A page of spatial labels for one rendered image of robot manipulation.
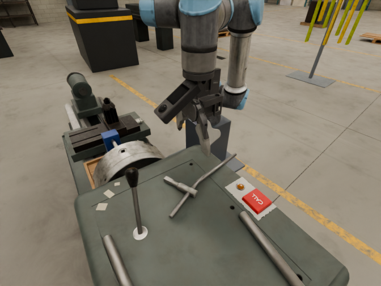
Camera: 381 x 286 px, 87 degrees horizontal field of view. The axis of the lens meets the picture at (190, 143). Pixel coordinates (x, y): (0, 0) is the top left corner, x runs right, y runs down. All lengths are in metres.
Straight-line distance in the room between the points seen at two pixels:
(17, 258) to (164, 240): 1.89
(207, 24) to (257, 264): 0.51
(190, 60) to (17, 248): 2.21
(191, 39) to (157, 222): 0.44
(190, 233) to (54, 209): 2.04
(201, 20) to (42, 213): 2.34
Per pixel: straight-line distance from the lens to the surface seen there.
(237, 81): 1.02
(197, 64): 0.43
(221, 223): 0.57
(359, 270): 2.26
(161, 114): 0.46
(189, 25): 0.42
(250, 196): 0.62
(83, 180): 1.80
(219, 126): 1.17
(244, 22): 0.88
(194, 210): 0.59
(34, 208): 2.59
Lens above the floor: 1.75
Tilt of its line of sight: 39 degrees down
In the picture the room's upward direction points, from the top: straight up
